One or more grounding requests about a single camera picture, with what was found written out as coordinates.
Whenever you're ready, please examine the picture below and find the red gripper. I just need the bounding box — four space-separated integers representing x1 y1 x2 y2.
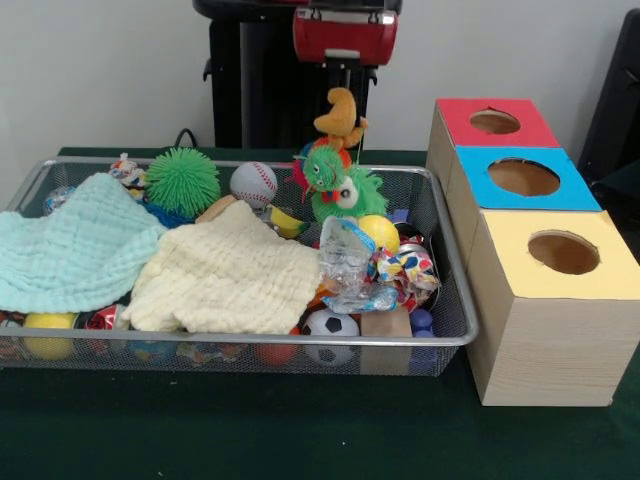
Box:
292 9 400 96

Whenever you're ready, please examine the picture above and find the orange plush toy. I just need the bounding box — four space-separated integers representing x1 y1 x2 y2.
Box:
313 87 370 151

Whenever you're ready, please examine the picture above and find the clear plastic bottle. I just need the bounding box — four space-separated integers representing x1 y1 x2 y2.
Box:
318 215 377 301

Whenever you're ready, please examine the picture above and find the wooden box with three holes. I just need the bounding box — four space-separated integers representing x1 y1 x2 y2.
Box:
425 97 630 407

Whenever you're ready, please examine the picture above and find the green spiky rubber ball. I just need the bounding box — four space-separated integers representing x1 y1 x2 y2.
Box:
312 167 390 224
144 146 223 217

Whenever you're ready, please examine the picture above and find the white baseball with red stitching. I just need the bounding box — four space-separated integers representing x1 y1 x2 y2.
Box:
229 161 279 210

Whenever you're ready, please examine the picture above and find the yellow tennis-style ball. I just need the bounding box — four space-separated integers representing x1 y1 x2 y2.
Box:
357 214 401 254

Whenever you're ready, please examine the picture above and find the crumpled colourful patterned paper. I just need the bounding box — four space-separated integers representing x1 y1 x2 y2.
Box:
369 247 441 312

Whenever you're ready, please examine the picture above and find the flattened clear bottle, blue label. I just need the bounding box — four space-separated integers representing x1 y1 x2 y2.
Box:
322 284 400 315

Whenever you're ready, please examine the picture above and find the cream muslin cloth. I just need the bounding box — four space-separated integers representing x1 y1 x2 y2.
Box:
119 199 324 335

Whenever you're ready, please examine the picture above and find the small black and white football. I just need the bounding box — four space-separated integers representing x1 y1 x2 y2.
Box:
299 308 361 365

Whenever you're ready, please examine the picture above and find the black upright panel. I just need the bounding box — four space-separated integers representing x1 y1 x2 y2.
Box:
577 7 640 174

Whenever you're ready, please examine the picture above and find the mint green muslin cloth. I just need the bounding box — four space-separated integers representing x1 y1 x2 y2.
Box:
0 172 169 312

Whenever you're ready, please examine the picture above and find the dark green table cloth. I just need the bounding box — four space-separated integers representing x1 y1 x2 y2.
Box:
0 145 640 480

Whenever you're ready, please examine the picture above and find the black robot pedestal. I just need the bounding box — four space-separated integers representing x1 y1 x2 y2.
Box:
192 0 404 151

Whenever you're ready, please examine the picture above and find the silver wire mesh bin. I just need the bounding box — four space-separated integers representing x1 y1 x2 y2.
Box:
0 155 480 377

